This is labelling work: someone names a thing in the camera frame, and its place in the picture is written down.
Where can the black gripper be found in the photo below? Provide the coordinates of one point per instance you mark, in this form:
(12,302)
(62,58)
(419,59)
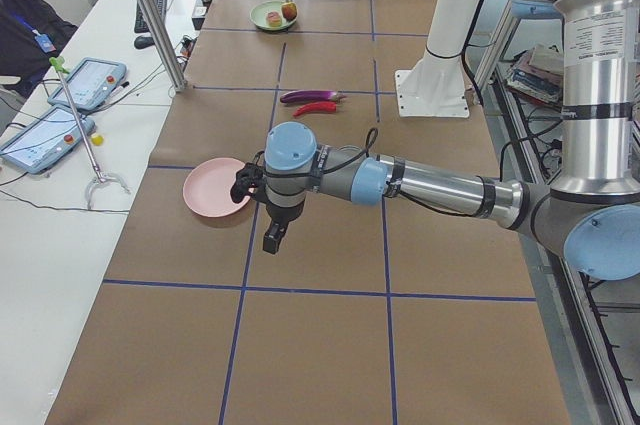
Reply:
(283,212)

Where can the purple eggplant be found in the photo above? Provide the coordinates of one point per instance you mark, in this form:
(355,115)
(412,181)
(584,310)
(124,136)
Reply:
(308,96)

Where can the green pink peach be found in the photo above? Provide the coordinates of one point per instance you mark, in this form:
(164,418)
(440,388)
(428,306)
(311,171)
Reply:
(273,19)

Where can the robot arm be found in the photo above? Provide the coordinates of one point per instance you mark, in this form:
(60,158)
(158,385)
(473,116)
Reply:
(588,215)

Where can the pink plate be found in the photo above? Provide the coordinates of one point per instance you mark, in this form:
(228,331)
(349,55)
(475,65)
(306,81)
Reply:
(207,188)

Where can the red chili pepper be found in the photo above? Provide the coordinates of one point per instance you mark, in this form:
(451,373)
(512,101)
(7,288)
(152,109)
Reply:
(322,107)

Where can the yellow small cap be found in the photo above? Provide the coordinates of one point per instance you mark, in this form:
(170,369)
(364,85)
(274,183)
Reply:
(97,139)

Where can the light green plate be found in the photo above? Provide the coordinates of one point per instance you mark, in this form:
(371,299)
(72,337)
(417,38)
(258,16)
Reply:
(258,13)

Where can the black computer mouse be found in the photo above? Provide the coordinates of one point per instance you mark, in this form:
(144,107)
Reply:
(143,42)

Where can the teach pendant far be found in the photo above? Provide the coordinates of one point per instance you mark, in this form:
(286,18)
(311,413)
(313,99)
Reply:
(91,81)

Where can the teach pendant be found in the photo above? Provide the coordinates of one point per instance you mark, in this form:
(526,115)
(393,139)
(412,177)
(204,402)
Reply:
(44,142)
(91,81)

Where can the teach pendant near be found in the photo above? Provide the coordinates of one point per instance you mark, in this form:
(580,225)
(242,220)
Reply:
(44,142)

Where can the reacher grabber stick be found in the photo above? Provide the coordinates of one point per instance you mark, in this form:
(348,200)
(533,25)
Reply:
(101,178)

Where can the stack of books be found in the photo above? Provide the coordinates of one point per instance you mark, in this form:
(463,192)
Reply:
(538,74)

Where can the person in dark jacket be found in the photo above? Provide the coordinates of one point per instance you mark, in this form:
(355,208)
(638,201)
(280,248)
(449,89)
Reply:
(31,34)

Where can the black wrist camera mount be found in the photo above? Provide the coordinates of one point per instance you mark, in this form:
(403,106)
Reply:
(249,182)

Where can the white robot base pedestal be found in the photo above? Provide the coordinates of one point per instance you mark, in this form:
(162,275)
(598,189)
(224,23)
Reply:
(435,86)

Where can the aluminium frame post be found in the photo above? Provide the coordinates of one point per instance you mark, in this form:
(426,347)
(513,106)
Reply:
(163,44)

